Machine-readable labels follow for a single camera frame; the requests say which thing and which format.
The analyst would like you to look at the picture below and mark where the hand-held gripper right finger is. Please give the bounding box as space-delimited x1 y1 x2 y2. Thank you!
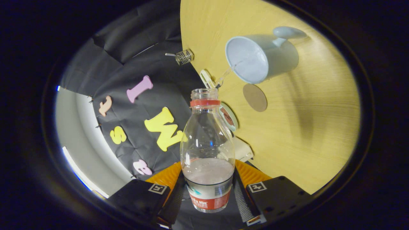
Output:
235 160 312 227

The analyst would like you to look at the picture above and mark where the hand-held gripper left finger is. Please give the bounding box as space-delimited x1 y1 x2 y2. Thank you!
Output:
107 161 186 229

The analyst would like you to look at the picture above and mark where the clear plastic bottle red label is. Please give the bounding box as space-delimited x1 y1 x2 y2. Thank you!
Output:
180 88 236 213

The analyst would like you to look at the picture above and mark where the round brown coaster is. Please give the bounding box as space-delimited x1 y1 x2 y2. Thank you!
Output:
243 83 268 112

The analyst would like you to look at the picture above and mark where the white cup with handle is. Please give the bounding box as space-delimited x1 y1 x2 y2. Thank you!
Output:
225 26 307 84

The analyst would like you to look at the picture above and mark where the white toaster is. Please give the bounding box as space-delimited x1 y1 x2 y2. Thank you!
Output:
233 136 254 163

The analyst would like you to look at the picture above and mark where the wooden table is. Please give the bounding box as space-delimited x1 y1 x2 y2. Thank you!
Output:
180 0 361 195

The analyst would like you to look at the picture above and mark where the pale green plate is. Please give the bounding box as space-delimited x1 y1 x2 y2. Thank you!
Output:
219 102 239 132

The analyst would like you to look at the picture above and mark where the brown meat piece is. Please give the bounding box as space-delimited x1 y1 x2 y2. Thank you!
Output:
220 107 234 126

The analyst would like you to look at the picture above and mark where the black backdrop cloth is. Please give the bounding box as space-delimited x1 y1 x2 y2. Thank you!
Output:
59 0 246 230

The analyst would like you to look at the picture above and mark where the white divided tray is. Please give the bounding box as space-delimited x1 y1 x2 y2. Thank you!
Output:
200 69 216 89

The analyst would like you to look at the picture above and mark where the wire mesh holder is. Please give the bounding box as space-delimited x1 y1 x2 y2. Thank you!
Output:
175 49 195 66

